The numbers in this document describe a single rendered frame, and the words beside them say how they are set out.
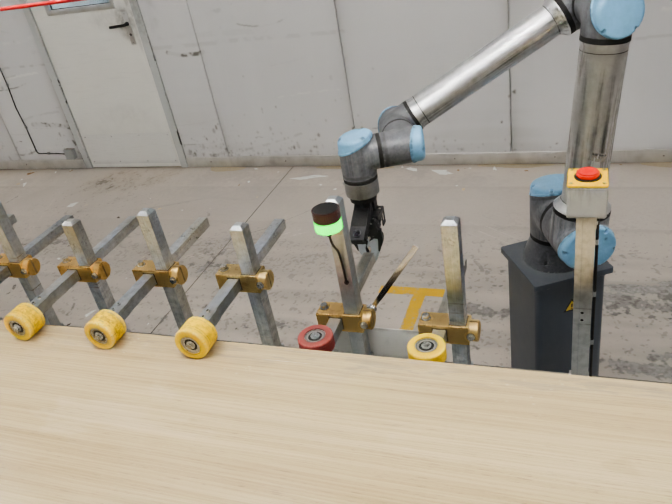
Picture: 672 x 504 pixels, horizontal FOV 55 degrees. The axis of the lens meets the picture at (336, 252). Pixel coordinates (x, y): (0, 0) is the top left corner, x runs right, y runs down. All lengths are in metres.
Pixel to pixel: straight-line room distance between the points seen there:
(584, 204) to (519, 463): 0.47
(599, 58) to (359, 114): 2.73
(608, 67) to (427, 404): 0.91
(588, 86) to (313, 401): 1.00
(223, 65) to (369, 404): 3.52
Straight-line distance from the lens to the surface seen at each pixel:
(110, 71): 5.06
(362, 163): 1.62
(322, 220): 1.33
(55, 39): 5.27
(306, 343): 1.42
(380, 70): 4.12
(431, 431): 1.20
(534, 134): 4.10
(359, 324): 1.54
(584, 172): 1.26
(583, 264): 1.35
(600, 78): 1.70
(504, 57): 1.76
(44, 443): 1.46
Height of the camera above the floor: 1.79
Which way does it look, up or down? 31 degrees down
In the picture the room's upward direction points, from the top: 11 degrees counter-clockwise
